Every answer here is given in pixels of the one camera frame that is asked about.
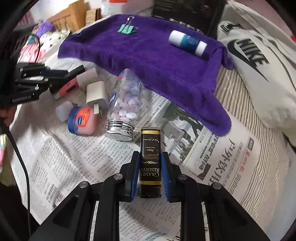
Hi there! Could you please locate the striped bed sheet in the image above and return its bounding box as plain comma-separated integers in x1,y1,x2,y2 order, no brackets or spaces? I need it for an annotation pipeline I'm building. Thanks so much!
215,67,295,240

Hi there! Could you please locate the wooden box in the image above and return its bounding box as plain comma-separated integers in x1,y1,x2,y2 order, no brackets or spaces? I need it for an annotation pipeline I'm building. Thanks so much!
47,1,89,33

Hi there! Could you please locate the white USB wall charger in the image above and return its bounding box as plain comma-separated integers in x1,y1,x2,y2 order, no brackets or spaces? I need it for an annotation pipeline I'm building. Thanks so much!
86,81,108,115

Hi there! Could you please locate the pink Vaseline jar blue lid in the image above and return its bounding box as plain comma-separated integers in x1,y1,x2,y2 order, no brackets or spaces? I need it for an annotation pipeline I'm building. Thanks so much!
67,106,98,136

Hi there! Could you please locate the small white eraser block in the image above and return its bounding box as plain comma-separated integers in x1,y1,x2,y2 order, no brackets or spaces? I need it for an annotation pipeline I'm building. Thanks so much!
55,101,73,123

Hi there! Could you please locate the white Nike tote bag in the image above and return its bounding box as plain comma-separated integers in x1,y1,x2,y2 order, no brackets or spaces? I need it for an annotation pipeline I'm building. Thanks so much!
217,1,295,146

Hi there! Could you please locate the black cable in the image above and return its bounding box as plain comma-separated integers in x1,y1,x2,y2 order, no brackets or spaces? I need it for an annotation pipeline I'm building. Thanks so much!
0,117,32,237

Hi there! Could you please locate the black printed box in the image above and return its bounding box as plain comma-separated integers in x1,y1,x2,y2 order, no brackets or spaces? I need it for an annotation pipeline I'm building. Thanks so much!
152,0,227,39

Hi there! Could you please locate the purple fleece towel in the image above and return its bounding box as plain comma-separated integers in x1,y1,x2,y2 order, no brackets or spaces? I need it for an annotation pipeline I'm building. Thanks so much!
58,15,234,136

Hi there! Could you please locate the green binder clip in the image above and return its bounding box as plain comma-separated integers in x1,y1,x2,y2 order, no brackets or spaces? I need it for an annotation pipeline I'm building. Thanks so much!
117,16,139,35

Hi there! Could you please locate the clear candy jar silver lid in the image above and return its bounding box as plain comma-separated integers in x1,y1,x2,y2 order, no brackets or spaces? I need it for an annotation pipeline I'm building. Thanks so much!
104,69,142,141

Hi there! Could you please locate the newspaper sheet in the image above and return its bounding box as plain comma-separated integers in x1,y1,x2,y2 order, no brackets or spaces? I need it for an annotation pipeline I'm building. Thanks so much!
9,69,261,241

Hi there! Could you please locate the pink highlighter pen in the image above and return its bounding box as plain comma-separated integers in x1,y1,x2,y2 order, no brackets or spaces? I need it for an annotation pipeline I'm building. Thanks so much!
54,67,100,100

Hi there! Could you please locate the black gold Grand Reserve box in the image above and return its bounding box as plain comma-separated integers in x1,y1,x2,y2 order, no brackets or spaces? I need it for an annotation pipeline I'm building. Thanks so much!
139,127,162,199

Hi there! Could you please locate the white blue roll-on bottle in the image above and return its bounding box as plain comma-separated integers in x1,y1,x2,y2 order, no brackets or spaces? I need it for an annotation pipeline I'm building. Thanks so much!
169,30,207,57

